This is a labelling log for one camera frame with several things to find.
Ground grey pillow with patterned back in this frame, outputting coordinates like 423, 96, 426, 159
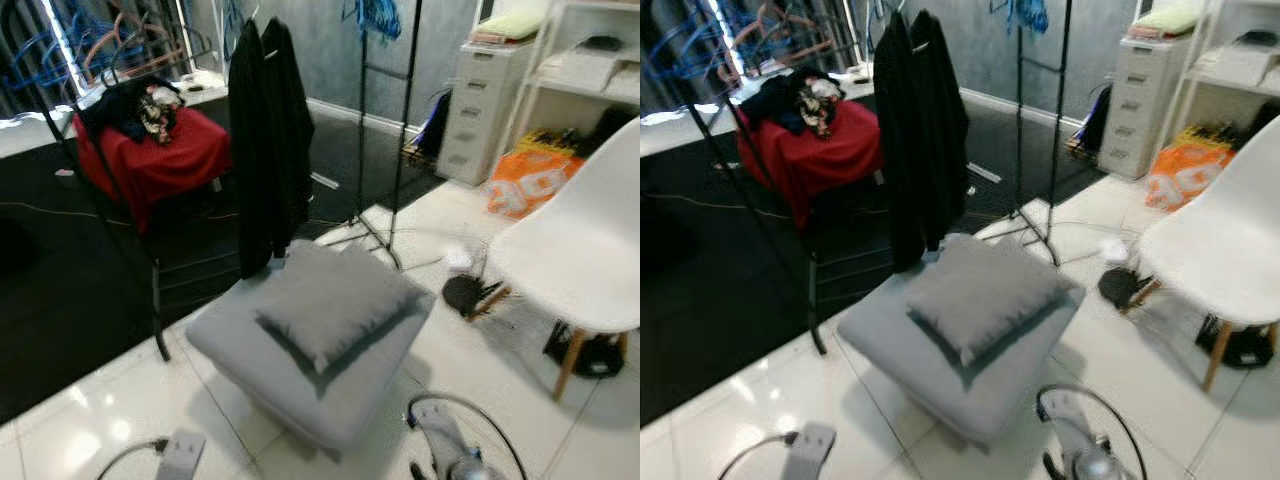
255, 243, 427, 374
905, 238, 1077, 367

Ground white chair with wooden legs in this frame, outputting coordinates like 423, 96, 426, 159
487, 117, 641, 402
1137, 113, 1280, 394

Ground black bundle under chair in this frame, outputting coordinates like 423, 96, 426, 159
544, 321, 627, 380
1196, 314, 1277, 370

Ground orange printed bag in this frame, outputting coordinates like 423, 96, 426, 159
1144, 137, 1237, 214
486, 135, 587, 222

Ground black metal clothes rack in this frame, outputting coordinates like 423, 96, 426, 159
640, 0, 951, 357
0, 0, 301, 363

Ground white shelf unit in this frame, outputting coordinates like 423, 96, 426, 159
1163, 0, 1280, 163
498, 0, 641, 173

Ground white printer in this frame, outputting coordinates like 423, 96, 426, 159
1212, 29, 1280, 83
540, 34, 641, 97

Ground red cloth covered table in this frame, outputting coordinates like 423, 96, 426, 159
737, 99, 884, 228
74, 104, 234, 233

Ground pile of dark clothes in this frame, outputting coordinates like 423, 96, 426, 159
745, 71, 847, 140
80, 77, 187, 147

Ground white drawer cabinet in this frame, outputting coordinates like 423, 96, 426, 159
436, 39, 532, 189
1097, 37, 1192, 182

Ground white light strip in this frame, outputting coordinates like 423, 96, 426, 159
40, 0, 88, 98
704, 0, 747, 78

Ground dark blue bag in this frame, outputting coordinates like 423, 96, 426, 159
414, 89, 452, 162
1074, 84, 1112, 157

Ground pale green folded cloth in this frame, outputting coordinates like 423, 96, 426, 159
1130, 4, 1207, 42
470, 8, 550, 47

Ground thin black metal stand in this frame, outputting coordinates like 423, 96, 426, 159
345, 0, 423, 272
1005, 0, 1074, 268

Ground grey cushioned ottoman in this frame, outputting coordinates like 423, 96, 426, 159
185, 238, 437, 453
835, 233, 1087, 447

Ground black hanging jacket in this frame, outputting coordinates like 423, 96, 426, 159
875, 9, 971, 274
228, 17, 317, 280

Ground blue hanger bunch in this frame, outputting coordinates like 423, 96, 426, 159
343, 0, 403, 42
989, 0, 1050, 37

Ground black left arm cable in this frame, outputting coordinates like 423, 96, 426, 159
95, 437, 168, 480
717, 431, 798, 480

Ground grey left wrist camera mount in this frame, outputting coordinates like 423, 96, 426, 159
782, 421, 838, 480
155, 431, 207, 480

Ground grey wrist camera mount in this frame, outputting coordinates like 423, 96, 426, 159
411, 397, 467, 457
782, 421, 838, 480
155, 431, 207, 480
1039, 387, 1097, 447

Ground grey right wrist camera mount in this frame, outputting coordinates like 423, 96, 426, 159
411, 397, 467, 457
1039, 387, 1097, 447

